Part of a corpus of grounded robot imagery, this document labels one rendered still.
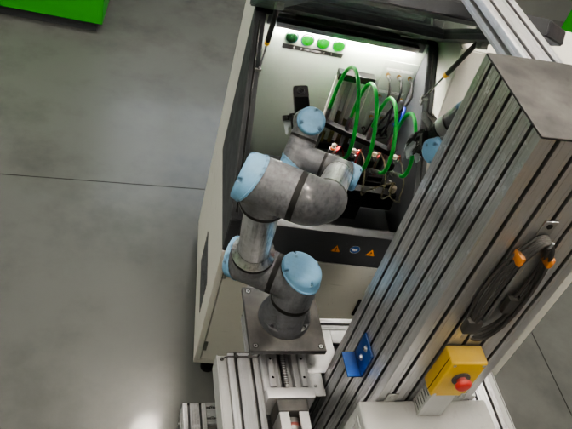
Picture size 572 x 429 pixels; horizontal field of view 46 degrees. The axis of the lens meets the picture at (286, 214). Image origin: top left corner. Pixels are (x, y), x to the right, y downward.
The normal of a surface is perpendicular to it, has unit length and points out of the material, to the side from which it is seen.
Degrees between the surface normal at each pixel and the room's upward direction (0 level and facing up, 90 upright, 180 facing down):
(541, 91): 0
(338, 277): 90
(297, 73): 90
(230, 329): 90
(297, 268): 8
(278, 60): 90
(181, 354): 0
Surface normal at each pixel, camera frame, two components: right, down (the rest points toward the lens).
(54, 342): 0.24, -0.70
